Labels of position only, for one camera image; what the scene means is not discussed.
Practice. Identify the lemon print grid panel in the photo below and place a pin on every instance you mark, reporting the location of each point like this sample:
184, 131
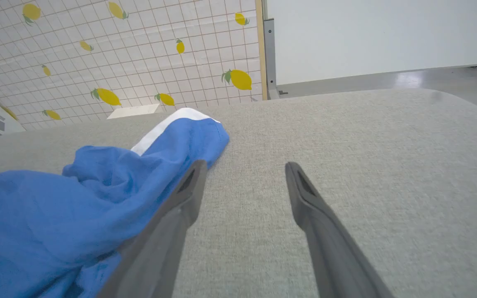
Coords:
139, 54

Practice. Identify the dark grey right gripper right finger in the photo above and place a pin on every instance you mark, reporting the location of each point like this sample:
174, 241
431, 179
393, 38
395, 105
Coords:
329, 244

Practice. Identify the small white box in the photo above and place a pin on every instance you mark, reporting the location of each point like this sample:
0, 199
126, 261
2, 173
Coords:
135, 111

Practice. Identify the grey metal post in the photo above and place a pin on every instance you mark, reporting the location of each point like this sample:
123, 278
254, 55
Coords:
270, 58

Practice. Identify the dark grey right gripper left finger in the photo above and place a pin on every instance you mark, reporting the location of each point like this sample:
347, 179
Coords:
168, 236

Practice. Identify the blue garment with white band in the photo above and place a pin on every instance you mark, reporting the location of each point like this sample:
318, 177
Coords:
77, 207

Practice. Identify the light grey fabric sofa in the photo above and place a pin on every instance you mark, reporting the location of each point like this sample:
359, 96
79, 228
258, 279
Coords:
346, 186

